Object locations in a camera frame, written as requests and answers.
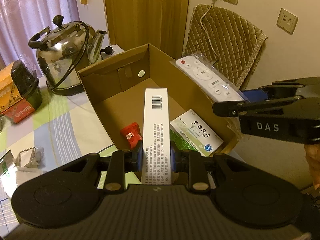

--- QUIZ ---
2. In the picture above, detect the red snack packet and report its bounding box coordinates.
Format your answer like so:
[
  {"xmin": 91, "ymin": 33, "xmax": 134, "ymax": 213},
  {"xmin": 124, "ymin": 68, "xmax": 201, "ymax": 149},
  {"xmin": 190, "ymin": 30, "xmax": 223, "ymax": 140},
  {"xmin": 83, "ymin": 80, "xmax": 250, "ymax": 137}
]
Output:
[{"xmin": 120, "ymin": 122, "xmax": 143, "ymax": 150}]

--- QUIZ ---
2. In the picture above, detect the white green medicine box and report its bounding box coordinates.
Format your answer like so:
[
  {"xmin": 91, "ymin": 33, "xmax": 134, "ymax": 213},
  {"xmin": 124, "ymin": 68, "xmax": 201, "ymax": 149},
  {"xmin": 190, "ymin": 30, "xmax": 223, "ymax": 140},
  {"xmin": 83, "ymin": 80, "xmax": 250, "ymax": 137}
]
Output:
[{"xmin": 170, "ymin": 109, "xmax": 223, "ymax": 157}]

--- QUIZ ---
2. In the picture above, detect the white dinosaur medicine box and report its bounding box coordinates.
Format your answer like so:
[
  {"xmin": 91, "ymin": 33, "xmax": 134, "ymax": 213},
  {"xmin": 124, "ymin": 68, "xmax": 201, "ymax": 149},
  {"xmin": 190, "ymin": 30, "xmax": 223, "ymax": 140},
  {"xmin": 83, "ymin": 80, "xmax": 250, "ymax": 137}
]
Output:
[{"xmin": 142, "ymin": 88, "xmax": 172, "ymax": 185}]

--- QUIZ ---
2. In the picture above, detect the white remote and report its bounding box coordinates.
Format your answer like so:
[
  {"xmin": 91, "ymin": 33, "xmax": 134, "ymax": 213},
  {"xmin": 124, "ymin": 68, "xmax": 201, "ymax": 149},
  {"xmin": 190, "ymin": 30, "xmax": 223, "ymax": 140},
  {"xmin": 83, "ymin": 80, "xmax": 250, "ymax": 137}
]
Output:
[{"xmin": 175, "ymin": 52, "xmax": 246, "ymax": 102}]

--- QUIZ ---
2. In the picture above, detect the clear plastic packaging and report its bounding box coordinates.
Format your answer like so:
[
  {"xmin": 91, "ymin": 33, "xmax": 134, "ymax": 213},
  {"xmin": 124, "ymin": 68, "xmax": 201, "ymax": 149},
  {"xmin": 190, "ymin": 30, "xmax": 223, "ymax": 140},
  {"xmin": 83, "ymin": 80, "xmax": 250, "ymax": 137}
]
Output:
[{"xmin": 15, "ymin": 147, "xmax": 44, "ymax": 168}]

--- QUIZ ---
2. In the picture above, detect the clear tray with white pad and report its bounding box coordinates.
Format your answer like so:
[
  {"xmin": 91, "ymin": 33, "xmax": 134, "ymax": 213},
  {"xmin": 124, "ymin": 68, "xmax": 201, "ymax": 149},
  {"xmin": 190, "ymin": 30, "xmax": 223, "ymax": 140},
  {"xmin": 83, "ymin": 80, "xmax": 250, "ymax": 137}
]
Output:
[{"xmin": 1, "ymin": 166, "xmax": 43, "ymax": 198}]

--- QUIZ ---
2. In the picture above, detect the silver green foil pouch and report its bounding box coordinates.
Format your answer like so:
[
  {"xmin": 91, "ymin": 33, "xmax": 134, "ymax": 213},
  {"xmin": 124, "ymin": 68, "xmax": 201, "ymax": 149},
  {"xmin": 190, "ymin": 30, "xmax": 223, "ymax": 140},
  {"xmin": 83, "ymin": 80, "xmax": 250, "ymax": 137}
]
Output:
[{"xmin": 0, "ymin": 150, "xmax": 16, "ymax": 176}]

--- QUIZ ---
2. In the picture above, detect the checked tablecloth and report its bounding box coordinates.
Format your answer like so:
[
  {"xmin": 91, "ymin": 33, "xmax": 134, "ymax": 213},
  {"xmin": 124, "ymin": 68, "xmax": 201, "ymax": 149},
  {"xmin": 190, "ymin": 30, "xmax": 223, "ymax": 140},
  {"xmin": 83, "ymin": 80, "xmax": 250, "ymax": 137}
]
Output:
[{"xmin": 0, "ymin": 76, "xmax": 118, "ymax": 233}]

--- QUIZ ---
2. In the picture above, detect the quilted brown chair cover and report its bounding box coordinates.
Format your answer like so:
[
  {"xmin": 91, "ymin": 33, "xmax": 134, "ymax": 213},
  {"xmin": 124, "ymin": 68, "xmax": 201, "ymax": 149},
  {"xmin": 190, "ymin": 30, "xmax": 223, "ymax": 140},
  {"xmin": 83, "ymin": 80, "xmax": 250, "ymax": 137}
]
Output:
[{"xmin": 183, "ymin": 4, "xmax": 267, "ymax": 89}]

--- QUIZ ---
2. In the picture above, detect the brown cardboard box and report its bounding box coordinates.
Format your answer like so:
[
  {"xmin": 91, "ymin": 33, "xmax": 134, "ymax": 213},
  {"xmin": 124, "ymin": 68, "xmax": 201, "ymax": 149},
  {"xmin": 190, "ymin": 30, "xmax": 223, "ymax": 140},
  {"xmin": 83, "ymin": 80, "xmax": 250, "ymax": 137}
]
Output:
[{"xmin": 78, "ymin": 43, "xmax": 241, "ymax": 153}]

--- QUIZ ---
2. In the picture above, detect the black orange instant meal bowl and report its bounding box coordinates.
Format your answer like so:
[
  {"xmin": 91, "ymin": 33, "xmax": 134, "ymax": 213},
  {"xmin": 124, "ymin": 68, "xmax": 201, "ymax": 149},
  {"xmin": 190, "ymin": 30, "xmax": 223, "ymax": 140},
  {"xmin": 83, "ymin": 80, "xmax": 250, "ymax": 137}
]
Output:
[{"xmin": 1, "ymin": 60, "xmax": 42, "ymax": 124}]

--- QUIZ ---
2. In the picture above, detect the stainless steel kettle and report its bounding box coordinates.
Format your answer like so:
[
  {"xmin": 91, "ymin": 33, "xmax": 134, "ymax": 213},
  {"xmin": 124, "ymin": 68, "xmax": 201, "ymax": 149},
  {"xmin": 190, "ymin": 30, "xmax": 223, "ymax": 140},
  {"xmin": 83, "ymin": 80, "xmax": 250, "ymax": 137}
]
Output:
[{"xmin": 28, "ymin": 15, "xmax": 107, "ymax": 96}]

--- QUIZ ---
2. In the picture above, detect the purple curtain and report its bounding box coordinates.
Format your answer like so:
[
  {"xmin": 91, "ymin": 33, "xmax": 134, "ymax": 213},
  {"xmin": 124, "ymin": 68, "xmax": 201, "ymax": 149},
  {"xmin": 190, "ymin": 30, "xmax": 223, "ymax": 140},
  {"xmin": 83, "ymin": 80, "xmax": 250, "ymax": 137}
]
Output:
[{"xmin": 1, "ymin": 0, "xmax": 79, "ymax": 76}]

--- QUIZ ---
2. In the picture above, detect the white wall data socket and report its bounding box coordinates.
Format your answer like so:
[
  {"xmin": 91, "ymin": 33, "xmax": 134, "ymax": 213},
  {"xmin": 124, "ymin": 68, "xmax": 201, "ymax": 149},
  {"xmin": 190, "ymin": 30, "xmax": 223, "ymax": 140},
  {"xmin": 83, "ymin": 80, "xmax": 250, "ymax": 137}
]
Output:
[{"xmin": 277, "ymin": 8, "xmax": 298, "ymax": 35}]

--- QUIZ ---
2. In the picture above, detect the white power cable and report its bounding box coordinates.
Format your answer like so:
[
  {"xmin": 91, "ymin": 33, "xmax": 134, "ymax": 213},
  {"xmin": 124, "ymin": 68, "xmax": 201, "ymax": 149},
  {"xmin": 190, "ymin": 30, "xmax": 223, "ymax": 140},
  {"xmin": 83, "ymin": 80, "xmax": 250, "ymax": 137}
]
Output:
[{"xmin": 199, "ymin": 0, "xmax": 221, "ymax": 61}]

